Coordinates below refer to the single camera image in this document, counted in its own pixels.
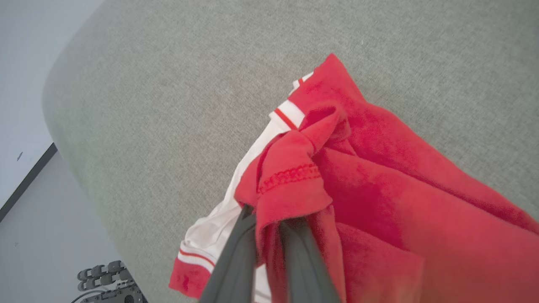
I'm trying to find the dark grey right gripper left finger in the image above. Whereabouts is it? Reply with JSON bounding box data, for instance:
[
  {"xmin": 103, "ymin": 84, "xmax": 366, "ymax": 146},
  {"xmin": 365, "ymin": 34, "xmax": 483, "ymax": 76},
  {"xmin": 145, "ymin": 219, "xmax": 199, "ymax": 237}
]
[{"xmin": 198, "ymin": 205, "xmax": 258, "ymax": 303}]

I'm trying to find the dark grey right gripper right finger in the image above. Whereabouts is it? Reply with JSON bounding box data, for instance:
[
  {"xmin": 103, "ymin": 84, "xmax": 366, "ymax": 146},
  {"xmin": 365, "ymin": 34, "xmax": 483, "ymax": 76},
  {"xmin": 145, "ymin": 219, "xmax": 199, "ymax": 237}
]
[{"xmin": 279, "ymin": 218, "xmax": 341, "ymax": 303}]

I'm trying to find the black baseboard strip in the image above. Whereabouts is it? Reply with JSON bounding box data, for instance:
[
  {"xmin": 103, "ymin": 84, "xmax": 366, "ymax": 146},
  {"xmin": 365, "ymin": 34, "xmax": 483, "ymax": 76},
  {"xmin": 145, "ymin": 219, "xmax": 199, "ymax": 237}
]
[{"xmin": 0, "ymin": 143, "xmax": 58, "ymax": 222}]

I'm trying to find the red and white jersey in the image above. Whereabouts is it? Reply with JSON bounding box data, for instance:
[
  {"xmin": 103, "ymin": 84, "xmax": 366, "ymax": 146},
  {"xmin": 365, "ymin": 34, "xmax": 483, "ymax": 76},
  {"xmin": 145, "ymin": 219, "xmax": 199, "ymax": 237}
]
[{"xmin": 168, "ymin": 53, "xmax": 539, "ymax": 303}]

